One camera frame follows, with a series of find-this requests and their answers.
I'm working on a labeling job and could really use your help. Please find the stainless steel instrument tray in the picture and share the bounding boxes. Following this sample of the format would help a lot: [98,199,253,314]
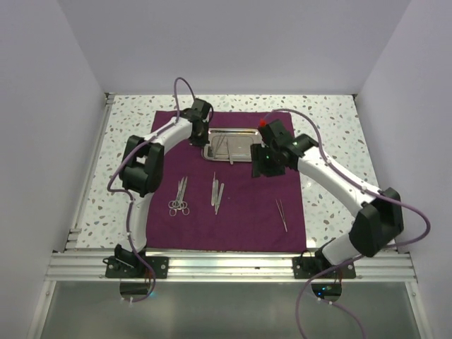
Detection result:
[201,128,261,165]

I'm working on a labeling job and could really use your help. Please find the steel scalpel handle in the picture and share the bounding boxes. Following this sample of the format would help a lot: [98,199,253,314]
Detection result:
[215,183,225,215]
[210,172,216,206]

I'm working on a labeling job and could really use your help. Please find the steel spatula handle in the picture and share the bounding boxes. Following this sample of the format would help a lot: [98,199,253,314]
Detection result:
[214,179,220,209]

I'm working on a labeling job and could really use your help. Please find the purple surgical cloth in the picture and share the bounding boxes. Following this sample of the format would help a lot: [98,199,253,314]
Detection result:
[143,110,307,252]

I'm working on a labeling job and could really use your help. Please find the steel surgical scissors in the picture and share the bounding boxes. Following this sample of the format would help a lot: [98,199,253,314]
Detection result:
[168,177,188,210]

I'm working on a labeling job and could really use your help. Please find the steel hemostat forceps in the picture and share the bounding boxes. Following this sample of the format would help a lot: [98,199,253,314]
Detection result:
[168,177,190,217]

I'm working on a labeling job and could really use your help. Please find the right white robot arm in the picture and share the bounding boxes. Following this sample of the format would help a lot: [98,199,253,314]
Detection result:
[250,119,404,278]

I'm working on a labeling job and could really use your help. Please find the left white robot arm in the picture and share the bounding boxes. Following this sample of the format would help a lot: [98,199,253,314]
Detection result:
[107,98,213,278]

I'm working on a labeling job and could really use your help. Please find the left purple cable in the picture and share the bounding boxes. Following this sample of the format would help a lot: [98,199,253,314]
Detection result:
[107,77,197,304]

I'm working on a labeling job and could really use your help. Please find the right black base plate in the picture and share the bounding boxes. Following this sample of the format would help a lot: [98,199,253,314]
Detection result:
[292,256,357,279]

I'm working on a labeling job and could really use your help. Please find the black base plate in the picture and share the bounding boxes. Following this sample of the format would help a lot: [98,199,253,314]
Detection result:
[102,256,169,279]
[292,256,357,279]

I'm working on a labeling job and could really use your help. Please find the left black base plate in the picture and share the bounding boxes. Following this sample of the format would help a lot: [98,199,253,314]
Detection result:
[102,256,169,279]

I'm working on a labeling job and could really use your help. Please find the aluminium mounting rail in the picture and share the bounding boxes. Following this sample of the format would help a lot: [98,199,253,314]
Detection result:
[44,249,417,283]

